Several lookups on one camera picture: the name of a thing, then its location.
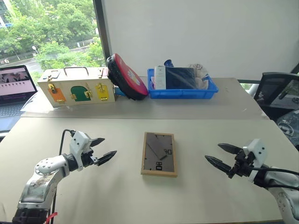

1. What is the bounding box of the blue plastic bin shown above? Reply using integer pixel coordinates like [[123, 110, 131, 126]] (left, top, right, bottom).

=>
[[147, 68, 220, 99]]

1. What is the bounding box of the red and black round case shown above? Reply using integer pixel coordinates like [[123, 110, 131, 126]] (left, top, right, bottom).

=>
[[106, 53, 149, 101]]

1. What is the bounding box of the laptop computer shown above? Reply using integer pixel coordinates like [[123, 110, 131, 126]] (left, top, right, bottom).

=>
[[0, 64, 39, 134]]

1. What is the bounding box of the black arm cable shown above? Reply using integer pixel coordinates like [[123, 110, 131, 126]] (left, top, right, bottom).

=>
[[58, 129, 76, 155], [248, 161, 299, 189]]

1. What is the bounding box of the wooden latch lock box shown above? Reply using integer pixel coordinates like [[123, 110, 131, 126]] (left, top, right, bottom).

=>
[[37, 66, 117, 108]]

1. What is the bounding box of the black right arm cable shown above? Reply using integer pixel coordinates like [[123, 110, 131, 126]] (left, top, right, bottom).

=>
[[248, 161, 299, 189]]

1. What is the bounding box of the red tape strip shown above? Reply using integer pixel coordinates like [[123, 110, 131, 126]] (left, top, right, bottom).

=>
[[45, 211, 58, 224]]

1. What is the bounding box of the black mesh office chair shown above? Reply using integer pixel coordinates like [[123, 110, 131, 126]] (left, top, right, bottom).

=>
[[253, 71, 299, 122]]

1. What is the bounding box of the dark window frame post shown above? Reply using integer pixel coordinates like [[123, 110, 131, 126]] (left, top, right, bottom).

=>
[[92, 0, 113, 69]]

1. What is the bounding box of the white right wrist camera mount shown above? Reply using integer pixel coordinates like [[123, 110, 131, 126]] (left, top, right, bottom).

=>
[[242, 138, 267, 183]]

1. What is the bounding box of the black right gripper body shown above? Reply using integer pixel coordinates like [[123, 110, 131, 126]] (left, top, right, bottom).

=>
[[228, 149, 255, 179]]

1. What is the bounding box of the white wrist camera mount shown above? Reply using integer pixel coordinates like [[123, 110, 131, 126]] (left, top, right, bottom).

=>
[[69, 131, 92, 172], [242, 138, 267, 183]]

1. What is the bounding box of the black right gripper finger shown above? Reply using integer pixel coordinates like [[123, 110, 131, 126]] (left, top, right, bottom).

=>
[[204, 154, 232, 175], [217, 143, 241, 155]]

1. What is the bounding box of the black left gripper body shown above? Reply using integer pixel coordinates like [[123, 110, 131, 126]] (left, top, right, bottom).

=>
[[80, 147, 100, 168]]

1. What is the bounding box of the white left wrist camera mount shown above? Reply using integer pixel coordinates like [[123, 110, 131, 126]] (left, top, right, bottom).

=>
[[69, 131, 92, 172]]

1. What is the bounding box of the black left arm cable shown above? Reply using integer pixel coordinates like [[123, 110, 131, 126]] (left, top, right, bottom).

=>
[[58, 129, 76, 155]]

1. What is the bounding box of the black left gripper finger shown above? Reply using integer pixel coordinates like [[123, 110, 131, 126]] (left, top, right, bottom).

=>
[[97, 150, 117, 167], [90, 138, 106, 147]]

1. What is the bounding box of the white rectangular box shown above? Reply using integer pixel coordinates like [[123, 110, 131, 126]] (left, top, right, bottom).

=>
[[153, 65, 167, 90]]

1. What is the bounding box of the wooden picture frame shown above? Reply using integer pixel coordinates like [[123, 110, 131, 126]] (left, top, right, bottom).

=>
[[140, 131, 178, 177]]

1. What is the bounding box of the clear plastic bag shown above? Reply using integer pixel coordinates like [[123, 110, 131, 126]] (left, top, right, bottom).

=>
[[186, 62, 210, 90]]

